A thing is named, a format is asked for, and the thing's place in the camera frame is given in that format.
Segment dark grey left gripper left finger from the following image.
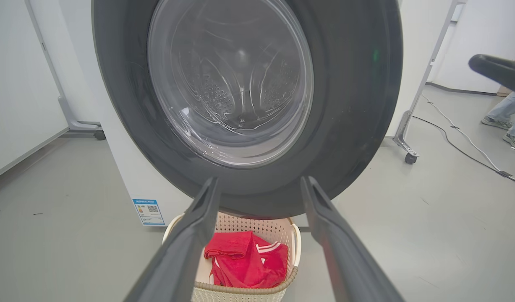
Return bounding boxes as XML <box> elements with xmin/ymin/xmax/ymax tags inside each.
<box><xmin>124</xmin><ymin>177</ymin><xmax>220</xmax><ymax>302</ymax></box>

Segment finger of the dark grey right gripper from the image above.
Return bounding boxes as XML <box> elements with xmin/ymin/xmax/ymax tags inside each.
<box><xmin>468</xmin><ymin>53</ymin><xmax>515</xmax><ymax>97</ymax></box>

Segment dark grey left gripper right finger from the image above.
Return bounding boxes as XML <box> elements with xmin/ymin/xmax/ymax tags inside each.
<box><xmin>300</xmin><ymin>176</ymin><xmax>405</xmax><ymax>302</ymax></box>

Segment red clothes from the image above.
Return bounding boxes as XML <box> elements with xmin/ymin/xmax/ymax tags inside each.
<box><xmin>204</xmin><ymin>230</ymin><xmax>290</xmax><ymax>289</ymax></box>

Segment washing machine door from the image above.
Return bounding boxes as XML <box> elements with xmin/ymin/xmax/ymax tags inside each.
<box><xmin>91</xmin><ymin>0</ymin><xmax>404</xmax><ymax>219</ymax></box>

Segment cream perforated basket brown rim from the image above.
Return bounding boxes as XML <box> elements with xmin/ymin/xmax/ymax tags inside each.
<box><xmin>162</xmin><ymin>212</ymin><xmax>302</xmax><ymax>302</ymax></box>

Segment white front-load washing machine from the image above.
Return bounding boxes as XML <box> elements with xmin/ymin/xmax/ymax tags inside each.
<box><xmin>89</xmin><ymin>0</ymin><xmax>405</xmax><ymax>229</ymax></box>

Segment blue energy label sticker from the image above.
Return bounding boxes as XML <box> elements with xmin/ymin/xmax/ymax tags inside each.
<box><xmin>132</xmin><ymin>198</ymin><xmax>166</xmax><ymax>227</ymax></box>

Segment white floor cable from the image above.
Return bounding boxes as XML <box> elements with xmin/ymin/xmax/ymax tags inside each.
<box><xmin>421</xmin><ymin>94</ymin><xmax>515</xmax><ymax>185</ymax></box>

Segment black floor cable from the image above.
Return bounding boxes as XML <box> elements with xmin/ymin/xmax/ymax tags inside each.
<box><xmin>413</xmin><ymin>116</ymin><xmax>515</xmax><ymax>182</ymax></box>

